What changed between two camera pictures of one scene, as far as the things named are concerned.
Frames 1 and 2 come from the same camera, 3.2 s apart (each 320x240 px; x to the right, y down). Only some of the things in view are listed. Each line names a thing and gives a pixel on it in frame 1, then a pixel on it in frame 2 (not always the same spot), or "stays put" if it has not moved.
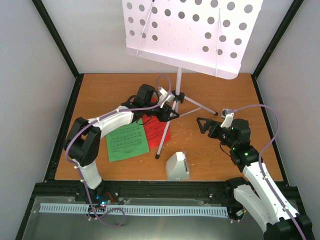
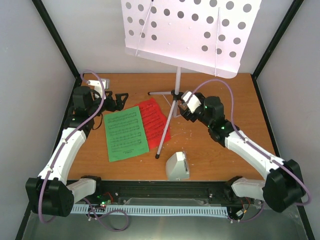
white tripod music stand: [178, 96] stays put
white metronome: [177, 166] stays put
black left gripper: [163, 116] -> [119, 105]
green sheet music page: [127, 141] stays put
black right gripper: [215, 124] -> [187, 115]
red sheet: [154, 129] stays put
